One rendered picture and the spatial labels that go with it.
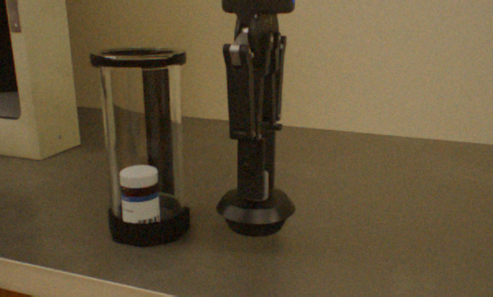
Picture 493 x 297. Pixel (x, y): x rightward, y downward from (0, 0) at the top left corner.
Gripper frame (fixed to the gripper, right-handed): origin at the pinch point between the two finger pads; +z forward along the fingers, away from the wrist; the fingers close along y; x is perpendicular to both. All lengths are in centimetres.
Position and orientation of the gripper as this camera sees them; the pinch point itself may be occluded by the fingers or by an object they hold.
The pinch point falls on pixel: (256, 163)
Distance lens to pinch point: 57.8
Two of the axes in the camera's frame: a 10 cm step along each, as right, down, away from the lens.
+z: -0.1, 9.5, 3.0
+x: 9.3, 1.1, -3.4
